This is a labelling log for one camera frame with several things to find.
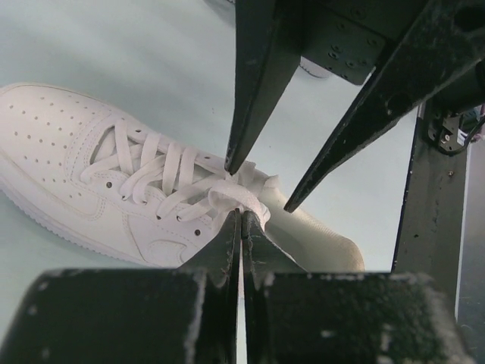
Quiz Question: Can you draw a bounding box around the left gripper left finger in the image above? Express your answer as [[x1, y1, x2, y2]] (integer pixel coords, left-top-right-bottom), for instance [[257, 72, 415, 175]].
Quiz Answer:
[[1, 210, 241, 363]]

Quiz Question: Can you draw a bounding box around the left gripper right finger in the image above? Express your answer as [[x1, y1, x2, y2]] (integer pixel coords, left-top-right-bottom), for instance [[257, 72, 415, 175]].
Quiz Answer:
[[242, 212, 474, 363]]

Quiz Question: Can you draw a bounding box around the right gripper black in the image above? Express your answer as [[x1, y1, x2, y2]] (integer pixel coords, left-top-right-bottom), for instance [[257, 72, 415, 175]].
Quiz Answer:
[[225, 1, 484, 212]]

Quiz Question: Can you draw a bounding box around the white sneaker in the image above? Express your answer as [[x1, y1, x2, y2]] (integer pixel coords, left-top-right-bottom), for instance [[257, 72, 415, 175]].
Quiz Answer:
[[1, 83, 365, 272], [204, 0, 331, 80]]

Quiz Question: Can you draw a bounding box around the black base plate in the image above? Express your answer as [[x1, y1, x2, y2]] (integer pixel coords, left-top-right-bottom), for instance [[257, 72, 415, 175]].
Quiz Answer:
[[391, 101, 468, 314]]

